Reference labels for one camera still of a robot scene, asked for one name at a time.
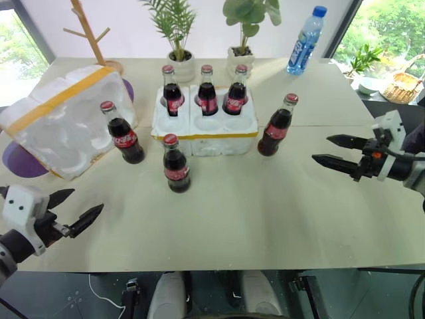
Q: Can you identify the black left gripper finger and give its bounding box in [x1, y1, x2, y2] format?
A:
[68, 203, 105, 239]
[46, 188, 76, 211]

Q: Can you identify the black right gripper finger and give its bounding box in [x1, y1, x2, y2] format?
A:
[325, 133, 368, 152]
[311, 154, 362, 182]

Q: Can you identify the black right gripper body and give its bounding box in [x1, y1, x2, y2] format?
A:
[357, 138, 388, 181]

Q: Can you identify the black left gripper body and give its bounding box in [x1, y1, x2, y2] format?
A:
[33, 209, 72, 249]

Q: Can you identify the white foam lid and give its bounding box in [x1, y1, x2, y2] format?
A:
[0, 64, 139, 181]

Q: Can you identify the glass cola bottle red label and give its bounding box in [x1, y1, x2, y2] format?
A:
[222, 64, 248, 117]
[161, 64, 185, 118]
[257, 93, 299, 158]
[100, 100, 146, 165]
[162, 133, 192, 194]
[197, 64, 218, 117]

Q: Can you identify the white foam bottle crate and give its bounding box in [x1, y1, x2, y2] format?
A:
[150, 84, 260, 158]

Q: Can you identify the purple round mat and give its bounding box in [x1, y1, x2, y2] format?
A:
[120, 78, 135, 104]
[1, 140, 51, 179]

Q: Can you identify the dark side table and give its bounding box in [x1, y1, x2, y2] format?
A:
[345, 59, 425, 127]

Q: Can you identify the white bowl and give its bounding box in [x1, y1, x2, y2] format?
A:
[358, 77, 383, 96]

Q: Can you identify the wicker basket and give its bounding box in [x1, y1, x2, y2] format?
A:
[379, 52, 425, 105]

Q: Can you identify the small green background plant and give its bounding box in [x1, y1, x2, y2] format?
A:
[344, 43, 385, 80]

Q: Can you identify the blue plastic water bottle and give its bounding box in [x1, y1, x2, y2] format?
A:
[286, 5, 328, 76]

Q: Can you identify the white rounded robot leg cover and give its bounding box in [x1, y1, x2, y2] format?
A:
[240, 270, 284, 319]
[147, 270, 187, 319]

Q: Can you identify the potted round-leaf plant white pot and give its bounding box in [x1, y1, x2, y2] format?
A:
[221, 0, 282, 80]

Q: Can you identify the wooden branch stand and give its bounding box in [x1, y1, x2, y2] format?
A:
[62, 0, 126, 72]

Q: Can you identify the potted palm plant white pot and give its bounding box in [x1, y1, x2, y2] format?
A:
[138, 0, 197, 83]

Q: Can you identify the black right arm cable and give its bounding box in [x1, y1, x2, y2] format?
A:
[381, 145, 425, 163]

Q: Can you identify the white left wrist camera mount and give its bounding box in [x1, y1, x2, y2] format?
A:
[0, 185, 50, 257]

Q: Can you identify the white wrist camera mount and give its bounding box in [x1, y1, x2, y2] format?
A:
[0, 185, 50, 257]
[371, 110, 406, 182]

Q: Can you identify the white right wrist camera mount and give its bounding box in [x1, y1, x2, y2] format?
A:
[371, 110, 406, 182]

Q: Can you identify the black metal bracket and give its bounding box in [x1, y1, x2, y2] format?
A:
[288, 273, 325, 319]
[120, 276, 142, 319]

